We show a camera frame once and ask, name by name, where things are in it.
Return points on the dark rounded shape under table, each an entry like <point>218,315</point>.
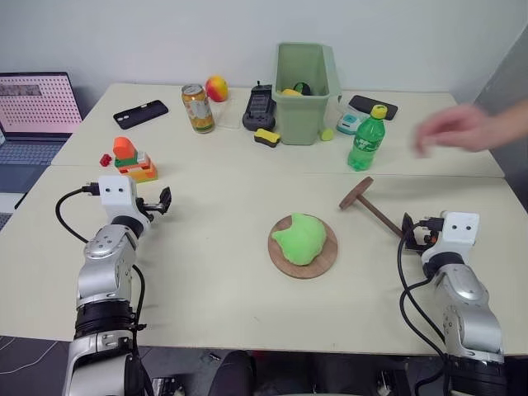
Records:
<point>233,373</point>

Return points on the yellow and black sponge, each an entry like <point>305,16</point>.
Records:
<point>267,137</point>

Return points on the black handheld device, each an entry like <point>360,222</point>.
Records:
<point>259,107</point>

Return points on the yellow item in bin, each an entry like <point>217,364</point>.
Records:
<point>290,92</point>

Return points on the pale green plastic bin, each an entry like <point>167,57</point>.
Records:
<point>299,119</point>

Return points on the clear plastic tray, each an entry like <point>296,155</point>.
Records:
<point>231,117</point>

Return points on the white and teal device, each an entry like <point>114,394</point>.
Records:
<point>348,122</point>

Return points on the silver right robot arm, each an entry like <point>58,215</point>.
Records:
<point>466,305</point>

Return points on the green soda bottle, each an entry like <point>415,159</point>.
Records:
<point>365,142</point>

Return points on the green dough lump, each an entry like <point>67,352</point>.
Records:
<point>301,239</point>

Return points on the orange drink can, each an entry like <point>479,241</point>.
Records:
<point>199,109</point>

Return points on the colourful toy block stack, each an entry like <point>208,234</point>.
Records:
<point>134,163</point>

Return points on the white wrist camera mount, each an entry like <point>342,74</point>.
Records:
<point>458,233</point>
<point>117,194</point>

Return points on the small red toy block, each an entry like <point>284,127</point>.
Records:
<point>106,160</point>

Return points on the small yellow-green ball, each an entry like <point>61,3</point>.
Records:
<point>326,134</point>

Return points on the plain black phone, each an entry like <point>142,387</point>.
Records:
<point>367,104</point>

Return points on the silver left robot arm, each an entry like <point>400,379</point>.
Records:
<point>105,264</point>

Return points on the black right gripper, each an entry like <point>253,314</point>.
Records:
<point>427,235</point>

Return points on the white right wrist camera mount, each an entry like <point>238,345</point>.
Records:
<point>458,233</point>

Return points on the brown wooden T-shaped tool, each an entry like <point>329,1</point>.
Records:
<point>373,208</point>

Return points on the red and yellow fruit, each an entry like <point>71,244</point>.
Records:
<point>217,88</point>

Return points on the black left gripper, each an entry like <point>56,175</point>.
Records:
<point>149,205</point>

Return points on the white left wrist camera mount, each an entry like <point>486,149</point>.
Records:
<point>117,194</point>

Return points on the person's bare forearm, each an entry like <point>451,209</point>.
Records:
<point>513,125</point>

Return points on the round wooden board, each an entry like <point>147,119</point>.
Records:
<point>326,257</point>

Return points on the person's bare hand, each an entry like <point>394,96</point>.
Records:
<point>453,130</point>

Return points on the open laptop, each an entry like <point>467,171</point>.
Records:
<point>35,123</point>

